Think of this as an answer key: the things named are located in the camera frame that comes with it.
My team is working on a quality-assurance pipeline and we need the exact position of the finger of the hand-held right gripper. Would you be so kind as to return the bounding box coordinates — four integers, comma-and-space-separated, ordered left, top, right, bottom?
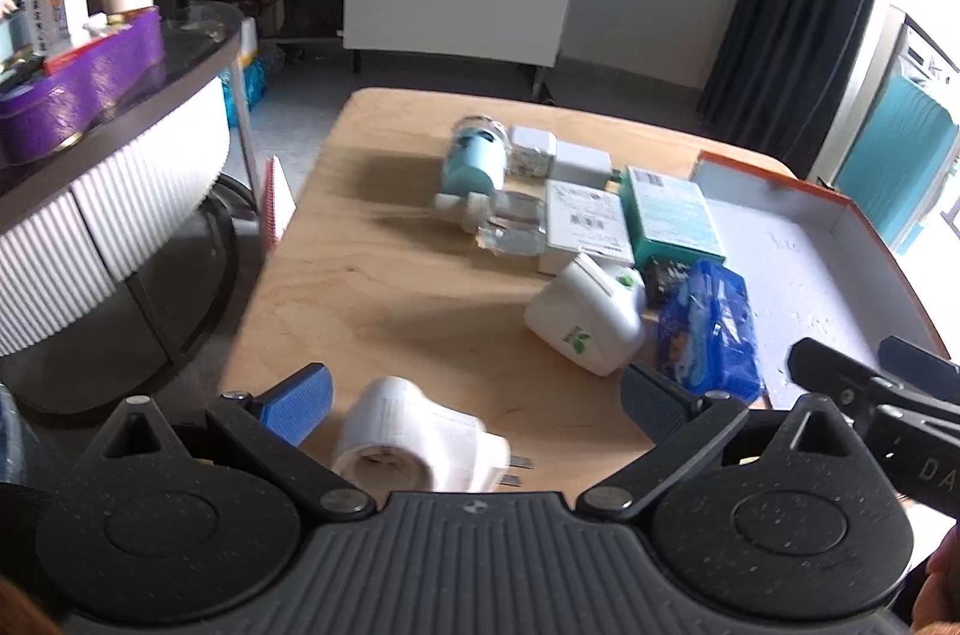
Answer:
785, 337, 901, 415
879, 336, 960, 385

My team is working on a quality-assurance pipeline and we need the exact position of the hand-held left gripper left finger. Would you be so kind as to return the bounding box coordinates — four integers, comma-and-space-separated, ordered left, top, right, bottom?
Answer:
79, 361, 376, 520

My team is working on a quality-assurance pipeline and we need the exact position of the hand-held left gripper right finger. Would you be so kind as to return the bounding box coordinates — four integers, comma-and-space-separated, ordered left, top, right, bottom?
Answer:
574, 363, 878, 520

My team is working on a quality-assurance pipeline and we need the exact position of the white tray with orange rim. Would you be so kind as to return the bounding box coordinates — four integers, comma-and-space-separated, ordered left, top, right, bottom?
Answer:
688, 150, 953, 411

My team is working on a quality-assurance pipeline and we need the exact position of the white round socket adapter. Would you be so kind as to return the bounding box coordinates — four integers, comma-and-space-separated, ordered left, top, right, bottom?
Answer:
330, 375, 535, 493

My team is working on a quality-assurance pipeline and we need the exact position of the white charger with prongs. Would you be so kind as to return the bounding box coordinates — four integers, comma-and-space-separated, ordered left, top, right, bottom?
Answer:
553, 140, 623, 190

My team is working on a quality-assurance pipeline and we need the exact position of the small white labelled charger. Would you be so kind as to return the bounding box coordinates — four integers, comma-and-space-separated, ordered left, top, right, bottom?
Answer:
508, 125, 557, 179

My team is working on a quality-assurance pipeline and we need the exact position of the teal toothpick jar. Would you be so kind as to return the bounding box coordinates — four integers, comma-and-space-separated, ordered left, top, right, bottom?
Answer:
439, 114, 512, 197

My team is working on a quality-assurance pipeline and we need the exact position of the person's right hand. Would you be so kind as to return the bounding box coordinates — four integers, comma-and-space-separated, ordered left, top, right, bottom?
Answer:
911, 545, 960, 635

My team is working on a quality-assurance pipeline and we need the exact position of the white adapter with green leaf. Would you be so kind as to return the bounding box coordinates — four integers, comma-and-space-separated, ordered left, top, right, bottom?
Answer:
523, 252, 647, 376

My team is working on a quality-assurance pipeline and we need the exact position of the small black packet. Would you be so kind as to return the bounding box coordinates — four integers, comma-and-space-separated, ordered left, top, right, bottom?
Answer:
643, 258, 695, 308

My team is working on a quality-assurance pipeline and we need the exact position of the teal cardboard box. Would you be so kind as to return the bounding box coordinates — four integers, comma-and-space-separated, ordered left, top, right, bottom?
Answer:
621, 166, 727, 269

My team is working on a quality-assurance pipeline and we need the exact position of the white flat cardboard box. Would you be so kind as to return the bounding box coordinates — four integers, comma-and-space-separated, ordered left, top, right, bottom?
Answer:
538, 177, 637, 276

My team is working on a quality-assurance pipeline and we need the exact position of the red spiral notebook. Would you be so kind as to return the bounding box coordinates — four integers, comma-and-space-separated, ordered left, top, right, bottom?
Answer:
259, 154, 299, 250

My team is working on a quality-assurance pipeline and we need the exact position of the teal suitcase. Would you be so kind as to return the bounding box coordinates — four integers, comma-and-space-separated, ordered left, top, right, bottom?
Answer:
832, 73, 960, 257

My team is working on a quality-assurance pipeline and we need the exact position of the white plug in clear packaging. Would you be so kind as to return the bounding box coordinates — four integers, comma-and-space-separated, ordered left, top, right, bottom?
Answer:
433, 189, 548, 257

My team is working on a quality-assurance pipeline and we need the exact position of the white ribbed round counter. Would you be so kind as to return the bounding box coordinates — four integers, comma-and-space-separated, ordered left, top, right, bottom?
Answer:
0, 1, 260, 419

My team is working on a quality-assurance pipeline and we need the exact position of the white washing machine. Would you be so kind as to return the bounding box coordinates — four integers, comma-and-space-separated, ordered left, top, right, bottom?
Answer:
892, 5, 960, 82

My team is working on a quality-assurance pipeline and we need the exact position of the blue plastic bag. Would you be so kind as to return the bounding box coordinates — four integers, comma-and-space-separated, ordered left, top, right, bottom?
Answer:
221, 54, 275, 130

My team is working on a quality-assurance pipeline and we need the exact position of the white and yellow carton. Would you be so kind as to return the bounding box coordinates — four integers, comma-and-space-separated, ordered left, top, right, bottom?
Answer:
238, 16, 262, 74

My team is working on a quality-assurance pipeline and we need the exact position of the dark blue curtain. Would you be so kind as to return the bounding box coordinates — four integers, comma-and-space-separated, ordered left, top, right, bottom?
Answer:
697, 0, 905, 179

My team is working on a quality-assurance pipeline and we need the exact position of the purple box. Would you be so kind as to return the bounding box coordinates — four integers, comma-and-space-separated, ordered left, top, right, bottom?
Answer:
0, 5, 167, 167

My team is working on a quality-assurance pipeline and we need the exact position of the white television cabinet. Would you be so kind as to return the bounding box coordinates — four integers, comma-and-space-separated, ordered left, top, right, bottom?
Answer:
180, 0, 578, 100

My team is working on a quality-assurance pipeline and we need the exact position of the white printed carton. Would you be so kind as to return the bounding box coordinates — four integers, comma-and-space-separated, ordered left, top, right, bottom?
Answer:
19, 0, 91, 59

